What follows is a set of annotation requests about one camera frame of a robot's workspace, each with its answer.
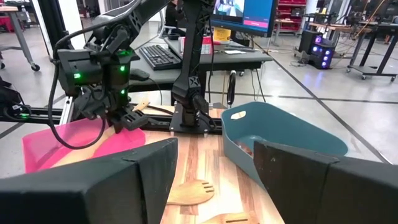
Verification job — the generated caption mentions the black power unit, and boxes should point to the black power unit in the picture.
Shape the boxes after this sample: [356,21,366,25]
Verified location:
[0,77,32,122]

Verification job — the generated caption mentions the computer tower purple lights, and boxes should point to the computer tower purple lights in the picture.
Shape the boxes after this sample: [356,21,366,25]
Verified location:
[308,41,336,70]

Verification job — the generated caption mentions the person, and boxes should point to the person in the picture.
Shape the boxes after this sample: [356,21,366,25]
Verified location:
[164,0,187,37]

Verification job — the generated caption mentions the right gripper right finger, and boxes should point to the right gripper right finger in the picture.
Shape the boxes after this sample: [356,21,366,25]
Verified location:
[253,139,398,224]

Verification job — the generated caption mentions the red shelving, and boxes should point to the red shelving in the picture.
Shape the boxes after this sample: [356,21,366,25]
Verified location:
[276,0,308,32]

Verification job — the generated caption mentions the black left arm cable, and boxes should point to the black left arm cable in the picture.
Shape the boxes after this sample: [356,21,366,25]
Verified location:
[47,27,107,151]

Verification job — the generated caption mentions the long wooden spatula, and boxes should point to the long wooden spatula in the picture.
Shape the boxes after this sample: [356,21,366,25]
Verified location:
[51,98,150,169]

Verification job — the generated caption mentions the grey table on casters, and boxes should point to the grey table on casters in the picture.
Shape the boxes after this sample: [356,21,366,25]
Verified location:
[0,5,41,72]

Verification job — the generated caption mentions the blue screen monitor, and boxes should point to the blue screen monitor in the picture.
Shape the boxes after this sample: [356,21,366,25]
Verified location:
[210,0,279,39]

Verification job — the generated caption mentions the black hanging strap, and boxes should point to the black hanging strap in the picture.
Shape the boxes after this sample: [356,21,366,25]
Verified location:
[226,70,238,106]

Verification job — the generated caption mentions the grey desk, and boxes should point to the grey desk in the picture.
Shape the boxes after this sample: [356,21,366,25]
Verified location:
[127,36,274,105]

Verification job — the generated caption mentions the wooden fork spatula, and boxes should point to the wooden fork spatula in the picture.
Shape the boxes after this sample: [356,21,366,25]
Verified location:
[166,179,216,207]

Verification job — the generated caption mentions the pink plastic tray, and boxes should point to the pink plastic tray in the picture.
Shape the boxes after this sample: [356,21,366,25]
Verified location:
[21,117,147,174]

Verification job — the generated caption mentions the black table on casters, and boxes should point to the black table on casters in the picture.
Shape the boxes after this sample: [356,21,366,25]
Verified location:
[346,21,398,82]

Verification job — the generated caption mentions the short wooden utensil handle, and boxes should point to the short wooden utensil handle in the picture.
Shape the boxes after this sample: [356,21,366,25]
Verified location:
[201,211,261,224]

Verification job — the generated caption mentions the yellow container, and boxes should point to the yellow container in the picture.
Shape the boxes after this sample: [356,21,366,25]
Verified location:
[213,27,233,44]

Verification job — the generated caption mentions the wooden top table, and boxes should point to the wooden top table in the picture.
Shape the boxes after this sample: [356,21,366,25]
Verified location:
[306,21,373,43]

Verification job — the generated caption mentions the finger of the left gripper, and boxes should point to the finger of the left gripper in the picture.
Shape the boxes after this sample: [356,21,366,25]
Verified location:
[119,108,149,131]
[107,116,124,134]

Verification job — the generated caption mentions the black table frame rails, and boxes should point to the black table frame rails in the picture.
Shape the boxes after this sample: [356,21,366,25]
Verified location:
[0,104,223,133]

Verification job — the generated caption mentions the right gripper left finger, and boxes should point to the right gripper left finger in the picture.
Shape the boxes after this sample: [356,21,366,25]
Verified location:
[0,138,178,224]

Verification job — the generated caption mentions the red and white box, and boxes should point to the red and white box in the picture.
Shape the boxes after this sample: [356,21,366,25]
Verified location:
[178,36,215,57]

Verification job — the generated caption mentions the black frame post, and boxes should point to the black frame post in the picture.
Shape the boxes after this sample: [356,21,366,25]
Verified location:
[37,0,68,60]

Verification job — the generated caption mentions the teal plastic bin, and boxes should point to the teal plastic bin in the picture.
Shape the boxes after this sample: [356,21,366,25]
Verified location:
[220,101,349,189]

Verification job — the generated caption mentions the black keyboard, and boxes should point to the black keyboard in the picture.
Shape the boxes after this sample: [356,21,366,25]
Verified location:
[138,44,183,72]

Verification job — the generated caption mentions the black computer mouse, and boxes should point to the black computer mouse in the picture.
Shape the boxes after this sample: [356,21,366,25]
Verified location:
[129,68,151,82]

